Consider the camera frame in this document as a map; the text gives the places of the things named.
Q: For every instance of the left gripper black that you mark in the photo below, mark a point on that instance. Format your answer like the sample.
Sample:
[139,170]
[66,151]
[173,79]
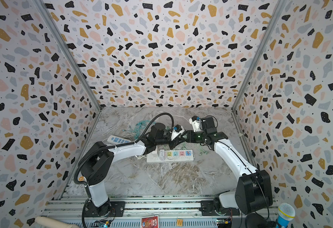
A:
[168,132]

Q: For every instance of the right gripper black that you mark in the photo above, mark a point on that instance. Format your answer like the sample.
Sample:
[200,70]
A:
[190,136]

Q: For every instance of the white rectangular charger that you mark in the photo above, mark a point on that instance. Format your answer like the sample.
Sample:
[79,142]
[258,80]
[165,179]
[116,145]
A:
[162,155]

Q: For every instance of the large colourful power strip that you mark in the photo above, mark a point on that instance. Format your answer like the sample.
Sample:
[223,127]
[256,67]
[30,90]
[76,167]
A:
[173,156]

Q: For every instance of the small white blue power strip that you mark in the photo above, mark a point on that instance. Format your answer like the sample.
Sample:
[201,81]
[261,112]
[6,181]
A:
[117,140]

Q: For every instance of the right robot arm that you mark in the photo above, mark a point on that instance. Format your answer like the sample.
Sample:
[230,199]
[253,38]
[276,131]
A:
[253,191]

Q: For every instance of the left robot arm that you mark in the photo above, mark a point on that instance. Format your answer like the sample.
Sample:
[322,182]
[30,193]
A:
[94,166]

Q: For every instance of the small yellow tag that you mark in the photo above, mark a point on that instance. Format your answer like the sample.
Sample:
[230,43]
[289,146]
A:
[179,223]

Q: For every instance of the red snack packet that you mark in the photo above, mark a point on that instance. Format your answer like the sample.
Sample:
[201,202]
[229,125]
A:
[150,222]

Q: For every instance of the black round object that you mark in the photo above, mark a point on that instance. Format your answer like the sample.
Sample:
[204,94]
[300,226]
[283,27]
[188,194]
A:
[254,220]

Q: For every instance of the blue toy microphone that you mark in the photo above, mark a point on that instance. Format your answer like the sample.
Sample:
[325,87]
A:
[286,213]

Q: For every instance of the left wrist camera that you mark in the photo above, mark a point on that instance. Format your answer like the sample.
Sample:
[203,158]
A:
[177,131]

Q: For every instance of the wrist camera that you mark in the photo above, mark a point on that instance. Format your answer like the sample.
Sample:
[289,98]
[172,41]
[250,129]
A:
[206,124]
[177,131]

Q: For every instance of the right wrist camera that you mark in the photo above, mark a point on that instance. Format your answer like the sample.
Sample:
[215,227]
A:
[206,124]

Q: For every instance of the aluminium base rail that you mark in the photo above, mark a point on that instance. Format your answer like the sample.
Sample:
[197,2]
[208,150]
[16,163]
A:
[195,211]

